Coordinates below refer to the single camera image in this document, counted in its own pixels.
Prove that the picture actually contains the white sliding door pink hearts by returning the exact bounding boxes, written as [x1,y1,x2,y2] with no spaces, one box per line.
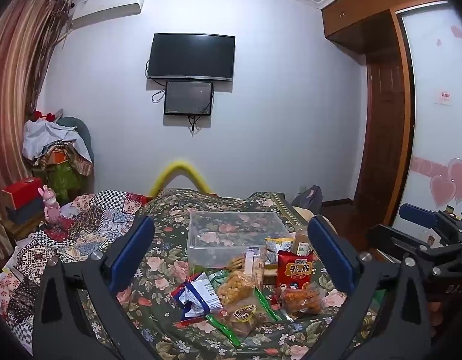
[388,0,462,233]

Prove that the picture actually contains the yellow foam tube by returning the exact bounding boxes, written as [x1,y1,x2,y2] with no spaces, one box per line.
[149,159,213,197]

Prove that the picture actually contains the wooden overhead cabinet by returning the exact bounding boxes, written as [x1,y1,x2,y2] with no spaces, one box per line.
[319,0,445,55]

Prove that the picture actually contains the dark grey box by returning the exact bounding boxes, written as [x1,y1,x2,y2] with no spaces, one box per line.
[6,195,46,226]

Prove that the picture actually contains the pink rabbit toy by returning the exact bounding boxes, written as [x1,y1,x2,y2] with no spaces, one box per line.
[38,186,61,229]

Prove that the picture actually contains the dark bag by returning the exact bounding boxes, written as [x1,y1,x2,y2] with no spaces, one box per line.
[291,185,323,216]

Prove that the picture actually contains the striped brown cloth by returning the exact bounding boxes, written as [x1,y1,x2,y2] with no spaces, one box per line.
[40,140,94,176]

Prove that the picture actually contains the black wall television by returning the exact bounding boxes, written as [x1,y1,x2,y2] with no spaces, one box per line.
[146,33,236,82]

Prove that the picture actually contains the grey chair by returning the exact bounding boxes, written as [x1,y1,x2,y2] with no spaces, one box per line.
[58,117,95,162]

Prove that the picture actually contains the red snack packet yellow print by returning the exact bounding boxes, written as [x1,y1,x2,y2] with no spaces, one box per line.
[276,251,315,289]

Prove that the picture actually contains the clear bag of orange puffs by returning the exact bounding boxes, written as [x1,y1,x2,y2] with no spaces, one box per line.
[216,269,256,306]

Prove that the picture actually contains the green-edged clear bread packet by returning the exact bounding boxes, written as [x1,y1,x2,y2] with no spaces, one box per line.
[205,288,282,347]

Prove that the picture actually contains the red box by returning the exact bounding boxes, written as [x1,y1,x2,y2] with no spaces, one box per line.
[1,176,44,211]

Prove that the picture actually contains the white crumpled cloth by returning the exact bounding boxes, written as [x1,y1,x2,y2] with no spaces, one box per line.
[23,120,93,162]

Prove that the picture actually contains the striped brown curtain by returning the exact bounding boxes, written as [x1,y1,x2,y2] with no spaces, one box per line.
[0,0,72,259]

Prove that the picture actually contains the cream cracker pack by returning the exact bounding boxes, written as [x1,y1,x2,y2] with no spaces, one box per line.
[241,247,265,289]

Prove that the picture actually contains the floral blanket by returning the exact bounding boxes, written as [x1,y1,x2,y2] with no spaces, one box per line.
[77,187,378,360]

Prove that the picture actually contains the clear plastic storage box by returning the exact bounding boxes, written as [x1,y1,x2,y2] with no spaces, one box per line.
[187,211,295,269]

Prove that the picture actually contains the patchwork quilt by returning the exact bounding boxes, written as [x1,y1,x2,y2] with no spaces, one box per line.
[0,190,149,353]

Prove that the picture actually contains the yellow white snack packet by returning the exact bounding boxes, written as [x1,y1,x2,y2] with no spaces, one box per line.
[265,236,295,266]

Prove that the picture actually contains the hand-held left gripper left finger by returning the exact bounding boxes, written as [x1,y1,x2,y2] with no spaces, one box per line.
[32,215,157,360]

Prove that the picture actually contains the small green snack packet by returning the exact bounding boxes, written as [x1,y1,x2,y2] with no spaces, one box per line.
[208,270,232,289]

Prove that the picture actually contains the red blue biscuit packet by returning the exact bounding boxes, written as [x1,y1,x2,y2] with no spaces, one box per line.
[171,273,223,326]

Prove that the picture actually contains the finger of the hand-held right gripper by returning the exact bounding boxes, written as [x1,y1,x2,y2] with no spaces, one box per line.
[399,203,462,239]
[366,224,462,267]

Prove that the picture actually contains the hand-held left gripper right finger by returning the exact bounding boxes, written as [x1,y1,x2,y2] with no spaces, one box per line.
[307,214,430,360]

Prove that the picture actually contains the wooden door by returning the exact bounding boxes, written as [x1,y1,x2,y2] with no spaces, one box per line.
[353,52,410,205]

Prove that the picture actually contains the person's right hand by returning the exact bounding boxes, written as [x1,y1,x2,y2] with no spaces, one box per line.
[426,299,447,327]

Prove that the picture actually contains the clear bag of orange-red sticks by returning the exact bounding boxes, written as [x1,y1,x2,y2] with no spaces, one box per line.
[279,283,323,316]

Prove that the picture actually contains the small black wall monitor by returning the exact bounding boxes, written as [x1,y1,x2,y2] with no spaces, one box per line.
[164,80,214,116]

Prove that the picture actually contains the brown snack packet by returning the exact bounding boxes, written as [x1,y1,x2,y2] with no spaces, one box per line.
[291,228,314,256]

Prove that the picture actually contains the beige pillow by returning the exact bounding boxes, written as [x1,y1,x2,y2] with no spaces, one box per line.
[293,206,316,226]

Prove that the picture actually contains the white air conditioner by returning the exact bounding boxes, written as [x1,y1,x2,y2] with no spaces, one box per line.
[68,0,147,31]

